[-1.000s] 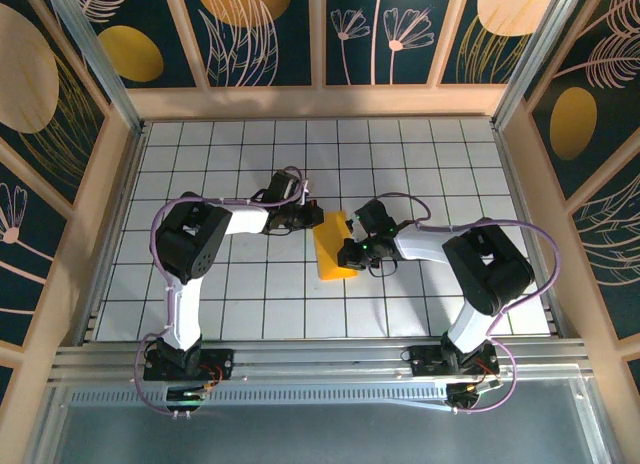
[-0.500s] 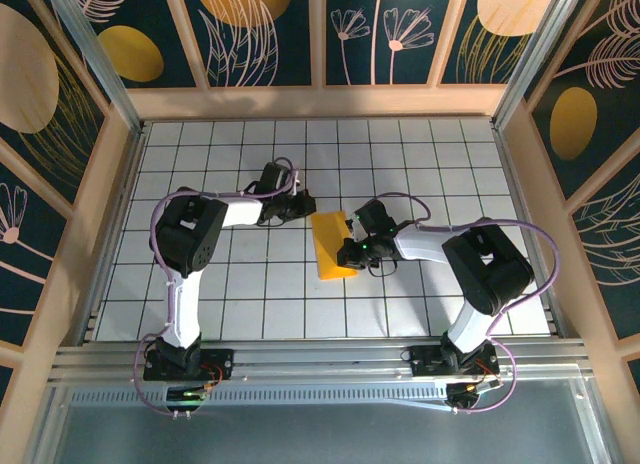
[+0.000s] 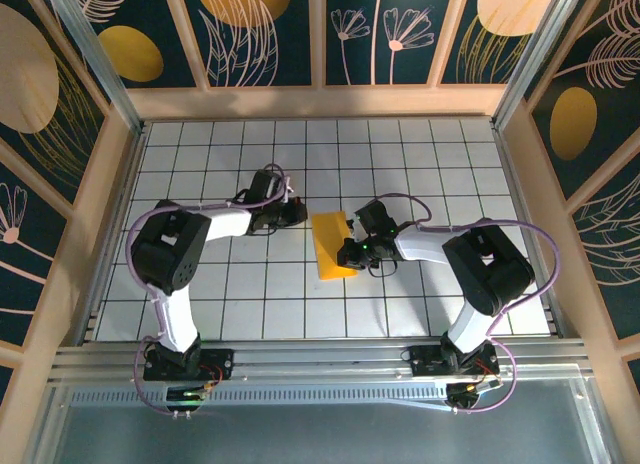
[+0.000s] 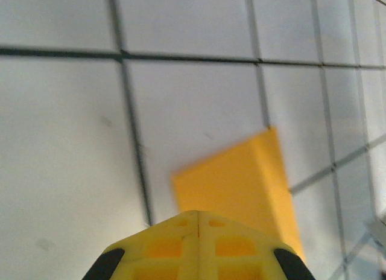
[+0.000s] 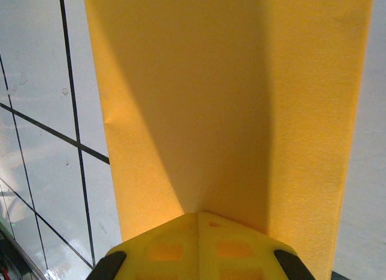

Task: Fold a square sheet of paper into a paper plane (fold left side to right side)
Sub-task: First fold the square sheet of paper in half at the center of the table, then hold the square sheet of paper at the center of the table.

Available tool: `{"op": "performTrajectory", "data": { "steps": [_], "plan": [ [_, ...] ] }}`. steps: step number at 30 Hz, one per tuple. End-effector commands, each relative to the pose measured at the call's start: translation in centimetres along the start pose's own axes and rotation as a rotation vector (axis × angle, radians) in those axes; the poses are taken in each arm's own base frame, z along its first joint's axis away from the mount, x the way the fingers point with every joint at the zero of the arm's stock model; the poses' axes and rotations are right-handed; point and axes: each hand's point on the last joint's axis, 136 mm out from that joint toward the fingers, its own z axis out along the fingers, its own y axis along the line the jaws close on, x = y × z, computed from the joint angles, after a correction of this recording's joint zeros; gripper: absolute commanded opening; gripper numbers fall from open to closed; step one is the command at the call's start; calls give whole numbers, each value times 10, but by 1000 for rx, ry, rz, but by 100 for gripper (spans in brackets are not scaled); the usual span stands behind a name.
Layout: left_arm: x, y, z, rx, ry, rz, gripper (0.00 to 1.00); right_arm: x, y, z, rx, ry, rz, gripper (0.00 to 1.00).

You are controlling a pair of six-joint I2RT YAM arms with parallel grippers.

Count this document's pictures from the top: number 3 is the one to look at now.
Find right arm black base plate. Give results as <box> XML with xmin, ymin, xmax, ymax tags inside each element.
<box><xmin>408</xmin><ymin>344</ymin><xmax>501</xmax><ymax>378</ymax></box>

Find aluminium mounting rail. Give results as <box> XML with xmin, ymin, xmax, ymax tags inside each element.
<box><xmin>49</xmin><ymin>338</ymin><xmax>591</xmax><ymax>383</ymax></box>

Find right gripper thin black cable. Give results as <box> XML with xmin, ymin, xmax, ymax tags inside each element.
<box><xmin>367</xmin><ymin>260</ymin><xmax>400</xmax><ymax>279</ymax></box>

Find aluminium side rail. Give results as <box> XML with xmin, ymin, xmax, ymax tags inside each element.
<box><xmin>492</xmin><ymin>123</ymin><xmax>571</xmax><ymax>341</ymax></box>
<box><xmin>77</xmin><ymin>123</ymin><xmax>149</xmax><ymax>345</ymax></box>

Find grey metal sheet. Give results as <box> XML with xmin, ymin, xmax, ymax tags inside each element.
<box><xmin>29</xmin><ymin>383</ymin><xmax>614</xmax><ymax>464</ymax></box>

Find slotted metal cable duct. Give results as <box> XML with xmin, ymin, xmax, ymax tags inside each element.
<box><xmin>69</xmin><ymin>387</ymin><xmax>451</xmax><ymax>406</ymax></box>

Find white grid mat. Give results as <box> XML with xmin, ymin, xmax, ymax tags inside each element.
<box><xmin>94</xmin><ymin>118</ymin><xmax>559</xmax><ymax>341</ymax></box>

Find aluminium corner post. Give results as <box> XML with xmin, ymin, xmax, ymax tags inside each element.
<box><xmin>491</xmin><ymin>0</ymin><xmax>590</xmax><ymax>130</ymax></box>
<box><xmin>39</xmin><ymin>0</ymin><xmax>147</xmax><ymax>135</ymax></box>

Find yellow paper sheet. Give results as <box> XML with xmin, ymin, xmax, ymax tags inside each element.
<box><xmin>310</xmin><ymin>210</ymin><xmax>359</xmax><ymax>281</ymax></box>

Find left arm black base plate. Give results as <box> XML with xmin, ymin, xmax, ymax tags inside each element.
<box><xmin>143</xmin><ymin>348</ymin><xmax>235</xmax><ymax>383</ymax></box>

